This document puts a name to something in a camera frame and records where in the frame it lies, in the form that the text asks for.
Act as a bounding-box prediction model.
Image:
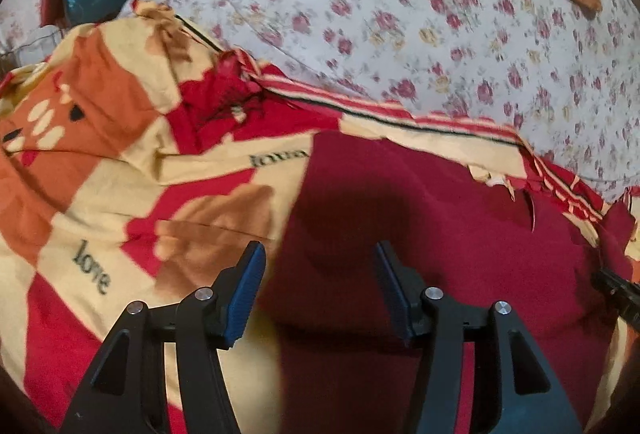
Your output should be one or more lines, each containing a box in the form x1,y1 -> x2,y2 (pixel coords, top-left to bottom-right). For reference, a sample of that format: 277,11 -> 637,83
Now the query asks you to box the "maroon fleece garment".
259,132 -> 634,433

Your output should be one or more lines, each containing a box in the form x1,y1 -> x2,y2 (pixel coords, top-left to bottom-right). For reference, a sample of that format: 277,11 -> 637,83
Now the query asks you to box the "red orange patterned blanket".
1,2 -> 639,433

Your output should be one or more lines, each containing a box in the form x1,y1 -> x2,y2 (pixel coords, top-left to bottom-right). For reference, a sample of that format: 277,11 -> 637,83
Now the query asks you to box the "floral white quilt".
149,0 -> 639,200

